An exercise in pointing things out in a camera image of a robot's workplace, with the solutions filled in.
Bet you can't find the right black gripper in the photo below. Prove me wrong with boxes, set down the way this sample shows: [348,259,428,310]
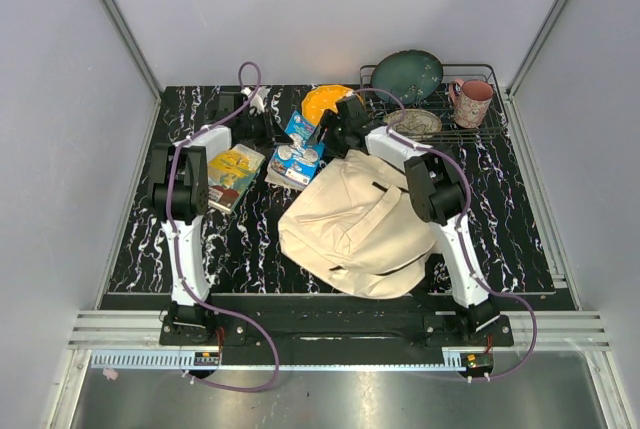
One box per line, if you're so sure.
[305,110,351,161]

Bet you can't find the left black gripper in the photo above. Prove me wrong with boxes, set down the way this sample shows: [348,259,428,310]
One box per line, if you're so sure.
[238,109,294,150]

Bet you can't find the blue treehouse book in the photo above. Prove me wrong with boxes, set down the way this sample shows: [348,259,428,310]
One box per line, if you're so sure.
[265,111,325,191]

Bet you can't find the beige canvas backpack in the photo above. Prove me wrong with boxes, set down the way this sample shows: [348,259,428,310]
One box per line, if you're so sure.
[278,150,437,300]

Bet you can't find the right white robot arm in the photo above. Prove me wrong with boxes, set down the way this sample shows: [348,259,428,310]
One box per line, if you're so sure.
[308,95,500,346]

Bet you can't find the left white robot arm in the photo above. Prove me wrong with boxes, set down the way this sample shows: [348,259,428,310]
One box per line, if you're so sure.
[148,108,281,346]

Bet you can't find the orange polka dot plate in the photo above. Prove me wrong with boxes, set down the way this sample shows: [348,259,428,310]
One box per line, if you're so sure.
[301,85,355,126]

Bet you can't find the yellow illustrated book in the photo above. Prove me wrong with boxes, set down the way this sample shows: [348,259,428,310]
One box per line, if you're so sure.
[207,144,265,214]

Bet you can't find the beige patterned plate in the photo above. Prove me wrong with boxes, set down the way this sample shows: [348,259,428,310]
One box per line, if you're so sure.
[383,108,442,143]

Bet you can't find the dark teal plate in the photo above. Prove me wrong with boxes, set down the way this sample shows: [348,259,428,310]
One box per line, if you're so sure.
[370,49,444,104]

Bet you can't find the pink patterned mug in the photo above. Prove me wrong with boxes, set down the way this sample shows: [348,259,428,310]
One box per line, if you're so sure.
[448,79,494,129]

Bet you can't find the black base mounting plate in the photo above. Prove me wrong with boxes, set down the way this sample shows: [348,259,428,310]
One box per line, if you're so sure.
[159,294,514,349]

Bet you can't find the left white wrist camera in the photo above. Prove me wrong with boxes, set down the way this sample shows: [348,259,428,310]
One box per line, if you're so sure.
[248,88,269,116]

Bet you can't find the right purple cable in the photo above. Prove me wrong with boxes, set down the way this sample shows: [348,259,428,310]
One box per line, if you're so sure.
[352,87,539,383]

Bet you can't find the purple cable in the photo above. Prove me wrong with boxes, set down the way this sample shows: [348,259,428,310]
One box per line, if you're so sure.
[164,61,281,393]
[352,87,539,383]

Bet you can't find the black wire dish rack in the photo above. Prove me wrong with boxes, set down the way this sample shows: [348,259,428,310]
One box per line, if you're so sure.
[363,64,508,145]

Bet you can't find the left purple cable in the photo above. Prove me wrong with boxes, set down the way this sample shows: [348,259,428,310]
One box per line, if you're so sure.
[164,61,281,393]

